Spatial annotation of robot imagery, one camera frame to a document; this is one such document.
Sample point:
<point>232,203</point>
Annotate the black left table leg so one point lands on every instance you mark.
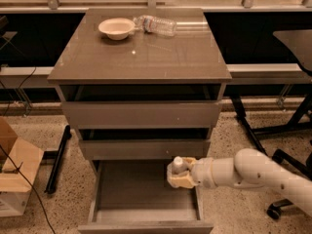
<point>57,157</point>

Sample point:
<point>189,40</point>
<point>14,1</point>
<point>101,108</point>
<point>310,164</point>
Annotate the grey drawer cabinet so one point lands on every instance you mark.
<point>191,57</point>

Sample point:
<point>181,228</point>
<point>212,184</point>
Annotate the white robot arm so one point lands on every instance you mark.
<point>248,169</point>

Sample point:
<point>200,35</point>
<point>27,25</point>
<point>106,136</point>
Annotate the white paper bowl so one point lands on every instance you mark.
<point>117,29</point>

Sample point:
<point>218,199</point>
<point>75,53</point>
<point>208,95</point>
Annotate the black right table leg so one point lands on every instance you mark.
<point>241,117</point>

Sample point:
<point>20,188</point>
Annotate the small blue plastic bottle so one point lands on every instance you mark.
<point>178,166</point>

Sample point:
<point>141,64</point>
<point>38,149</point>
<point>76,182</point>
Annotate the bottom grey drawer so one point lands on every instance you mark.
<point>134,197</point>

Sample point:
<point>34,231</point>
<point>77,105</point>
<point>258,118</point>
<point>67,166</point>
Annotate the top grey drawer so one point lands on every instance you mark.
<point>140,107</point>

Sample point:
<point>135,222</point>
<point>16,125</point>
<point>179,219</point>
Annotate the cardboard box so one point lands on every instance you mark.
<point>21,164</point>

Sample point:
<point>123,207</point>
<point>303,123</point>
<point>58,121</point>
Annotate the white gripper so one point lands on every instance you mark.
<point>202,173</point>

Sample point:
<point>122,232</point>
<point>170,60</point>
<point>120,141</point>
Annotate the grey drawer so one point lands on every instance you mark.
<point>140,107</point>
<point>144,144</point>
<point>134,197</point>

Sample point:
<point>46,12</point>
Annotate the middle grey drawer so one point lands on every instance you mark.
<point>144,144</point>

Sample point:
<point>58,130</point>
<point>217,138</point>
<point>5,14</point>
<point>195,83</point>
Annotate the clear plastic water bottle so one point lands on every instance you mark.
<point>150,24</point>

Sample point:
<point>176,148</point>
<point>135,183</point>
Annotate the black table leg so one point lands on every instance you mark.
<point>241,117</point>
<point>57,157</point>

